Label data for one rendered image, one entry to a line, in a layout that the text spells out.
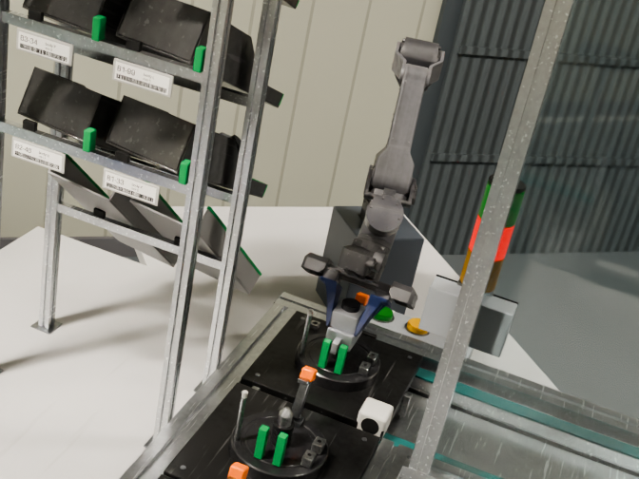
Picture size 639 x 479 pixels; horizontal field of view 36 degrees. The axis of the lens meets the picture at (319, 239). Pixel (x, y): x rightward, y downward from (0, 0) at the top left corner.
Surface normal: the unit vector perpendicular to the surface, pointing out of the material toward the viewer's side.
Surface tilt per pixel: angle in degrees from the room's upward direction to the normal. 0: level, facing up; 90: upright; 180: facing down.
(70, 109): 65
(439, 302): 90
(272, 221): 0
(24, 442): 0
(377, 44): 90
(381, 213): 55
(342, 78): 90
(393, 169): 44
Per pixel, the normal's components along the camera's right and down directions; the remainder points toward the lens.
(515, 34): 0.34, 0.49
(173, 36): -0.37, -0.08
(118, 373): 0.18, -0.87
